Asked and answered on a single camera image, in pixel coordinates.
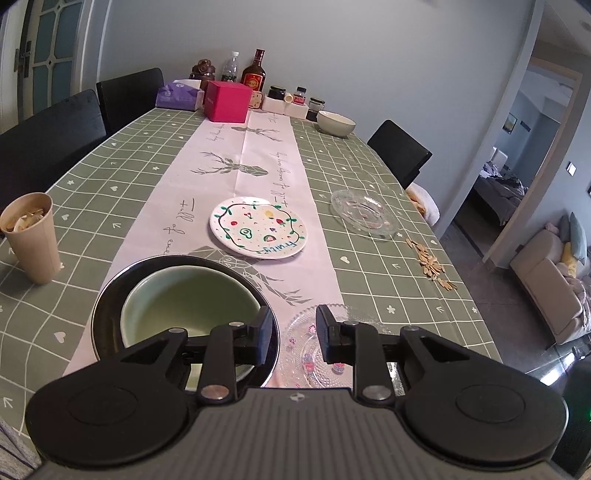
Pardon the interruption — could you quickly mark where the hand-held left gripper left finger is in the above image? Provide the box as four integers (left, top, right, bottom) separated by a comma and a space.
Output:
99, 305, 274, 405

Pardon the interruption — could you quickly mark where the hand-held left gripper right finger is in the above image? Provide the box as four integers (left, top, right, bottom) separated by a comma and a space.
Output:
315, 304, 491, 407

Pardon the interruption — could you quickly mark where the clear glass plate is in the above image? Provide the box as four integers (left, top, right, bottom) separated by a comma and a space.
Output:
330, 188, 401, 239
281, 302, 407, 391

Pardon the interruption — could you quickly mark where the pale green ceramic bowl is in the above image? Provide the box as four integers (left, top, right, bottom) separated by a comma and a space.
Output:
120, 267, 271, 385

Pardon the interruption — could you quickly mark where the stainless steel bowl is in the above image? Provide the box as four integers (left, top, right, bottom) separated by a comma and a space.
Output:
91, 254, 280, 391

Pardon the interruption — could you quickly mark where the fruit painted white plate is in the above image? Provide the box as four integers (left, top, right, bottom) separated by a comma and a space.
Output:
209, 197, 308, 260

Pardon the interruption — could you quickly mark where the pile of seeds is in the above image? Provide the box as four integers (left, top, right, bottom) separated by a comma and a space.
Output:
405, 237, 458, 291

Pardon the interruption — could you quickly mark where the white chair cushion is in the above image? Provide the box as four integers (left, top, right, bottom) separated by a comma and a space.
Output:
405, 182, 440, 227

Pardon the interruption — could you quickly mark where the black chair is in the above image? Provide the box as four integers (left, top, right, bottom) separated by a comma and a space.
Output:
367, 120, 433, 190
96, 68, 165, 137
0, 89, 107, 210

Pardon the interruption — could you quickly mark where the cream ceramic bowl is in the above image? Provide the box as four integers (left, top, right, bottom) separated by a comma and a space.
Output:
316, 110, 357, 138

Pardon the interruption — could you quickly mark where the beige sofa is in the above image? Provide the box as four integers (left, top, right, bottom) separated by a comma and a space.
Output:
509, 228, 591, 348

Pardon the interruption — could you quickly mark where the bed with grey bedding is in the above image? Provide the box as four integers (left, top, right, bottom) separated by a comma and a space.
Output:
473, 161, 530, 227

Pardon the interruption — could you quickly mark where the white flat box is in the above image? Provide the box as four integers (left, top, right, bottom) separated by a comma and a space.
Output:
262, 97, 310, 119

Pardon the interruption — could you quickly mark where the pink cube box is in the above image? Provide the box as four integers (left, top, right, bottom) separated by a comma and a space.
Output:
204, 80, 252, 123

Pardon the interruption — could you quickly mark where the beige paper cup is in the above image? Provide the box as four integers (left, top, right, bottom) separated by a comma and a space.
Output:
0, 192, 62, 284

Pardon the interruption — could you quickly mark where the purple tissue pack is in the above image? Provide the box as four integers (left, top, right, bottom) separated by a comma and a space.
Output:
156, 79, 205, 112

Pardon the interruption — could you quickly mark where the amber liquor bottle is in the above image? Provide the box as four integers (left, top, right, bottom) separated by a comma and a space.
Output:
241, 48, 269, 92

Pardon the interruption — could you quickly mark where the yellow cushion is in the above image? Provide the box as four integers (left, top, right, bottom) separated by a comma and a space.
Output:
561, 242, 581, 278

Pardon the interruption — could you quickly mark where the clear water bottle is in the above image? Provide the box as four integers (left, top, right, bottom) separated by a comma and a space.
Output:
222, 52, 241, 84

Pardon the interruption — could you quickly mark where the brown figurine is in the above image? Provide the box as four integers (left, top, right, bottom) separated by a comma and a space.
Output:
191, 58, 216, 82

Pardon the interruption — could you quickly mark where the grey blue cushion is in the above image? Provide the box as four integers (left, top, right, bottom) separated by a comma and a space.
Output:
556, 212, 591, 265

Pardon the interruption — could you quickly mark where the striped cloth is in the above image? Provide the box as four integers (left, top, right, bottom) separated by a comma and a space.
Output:
0, 418, 42, 480

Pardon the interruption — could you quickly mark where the glass pane door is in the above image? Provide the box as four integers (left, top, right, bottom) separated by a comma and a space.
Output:
14, 0, 86, 108

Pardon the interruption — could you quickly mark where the black door handle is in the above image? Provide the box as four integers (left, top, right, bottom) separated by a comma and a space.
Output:
14, 41, 34, 72

